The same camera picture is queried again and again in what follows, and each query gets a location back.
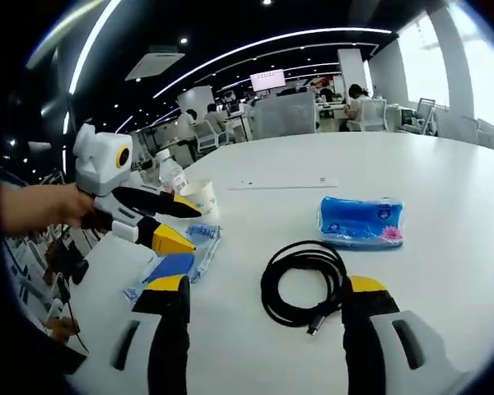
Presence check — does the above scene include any grey desk partition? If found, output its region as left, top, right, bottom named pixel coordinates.
left=253, top=91, right=317, bottom=139

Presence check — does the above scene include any window with blinds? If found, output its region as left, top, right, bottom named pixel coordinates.
left=460, top=24, right=494, bottom=137
left=397, top=16, right=450, bottom=108

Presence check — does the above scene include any wall screen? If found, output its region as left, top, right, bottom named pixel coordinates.
left=249, top=72, right=286, bottom=92

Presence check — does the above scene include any blue tissue pack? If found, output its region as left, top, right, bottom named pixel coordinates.
left=315, top=195, right=408, bottom=251

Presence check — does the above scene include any blue and white plastic bag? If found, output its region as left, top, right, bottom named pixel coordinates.
left=122, top=221, right=224, bottom=304

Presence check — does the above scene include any person's left hand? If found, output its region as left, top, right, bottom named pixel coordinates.
left=49, top=184, right=99, bottom=228

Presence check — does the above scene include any white table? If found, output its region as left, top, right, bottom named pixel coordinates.
left=65, top=131, right=494, bottom=395

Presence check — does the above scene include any clear plastic water bottle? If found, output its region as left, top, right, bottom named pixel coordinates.
left=153, top=148, right=190, bottom=198

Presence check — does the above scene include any white built-in power strip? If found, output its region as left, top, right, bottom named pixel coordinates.
left=226, top=174, right=340, bottom=192

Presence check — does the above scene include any ceiling air vent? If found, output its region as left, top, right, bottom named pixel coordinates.
left=124, top=45, right=186, bottom=82

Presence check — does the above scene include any white office chair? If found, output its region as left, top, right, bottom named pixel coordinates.
left=195, top=119, right=224, bottom=149
left=356, top=98, right=388, bottom=132

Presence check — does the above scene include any white paper cup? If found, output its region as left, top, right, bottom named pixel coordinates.
left=179, top=179, right=220, bottom=219

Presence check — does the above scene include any black small device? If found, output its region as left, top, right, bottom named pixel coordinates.
left=72, top=258, right=91, bottom=286

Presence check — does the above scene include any black cable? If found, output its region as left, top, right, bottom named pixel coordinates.
left=259, top=240, right=350, bottom=339

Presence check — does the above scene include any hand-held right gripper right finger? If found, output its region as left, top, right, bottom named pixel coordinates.
left=341, top=275, right=454, bottom=395

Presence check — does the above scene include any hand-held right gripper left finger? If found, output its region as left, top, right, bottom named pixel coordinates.
left=102, top=274, right=191, bottom=395

